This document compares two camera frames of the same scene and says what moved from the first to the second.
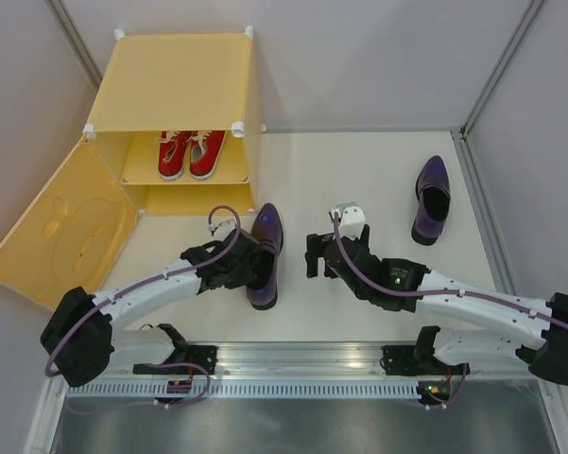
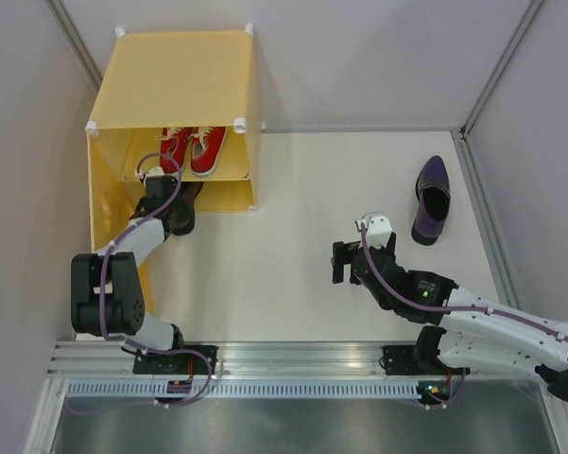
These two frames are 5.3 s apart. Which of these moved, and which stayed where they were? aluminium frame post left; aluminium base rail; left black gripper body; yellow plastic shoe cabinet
Moved: yellow plastic shoe cabinet; left black gripper body
Stayed: aluminium frame post left; aluminium base rail
